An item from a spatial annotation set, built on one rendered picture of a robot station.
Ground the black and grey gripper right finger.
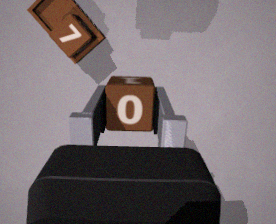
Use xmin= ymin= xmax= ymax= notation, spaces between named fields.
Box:
xmin=153 ymin=87 xmax=188 ymax=148

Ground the brown cube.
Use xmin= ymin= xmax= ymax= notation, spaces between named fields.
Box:
xmin=105 ymin=76 xmax=156 ymax=132
xmin=49 ymin=14 xmax=97 ymax=58

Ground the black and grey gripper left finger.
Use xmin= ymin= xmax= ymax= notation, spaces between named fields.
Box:
xmin=68 ymin=85 xmax=107 ymax=145

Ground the brown rectangular tray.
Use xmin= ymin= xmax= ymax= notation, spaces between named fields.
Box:
xmin=27 ymin=0 xmax=106 ymax=64

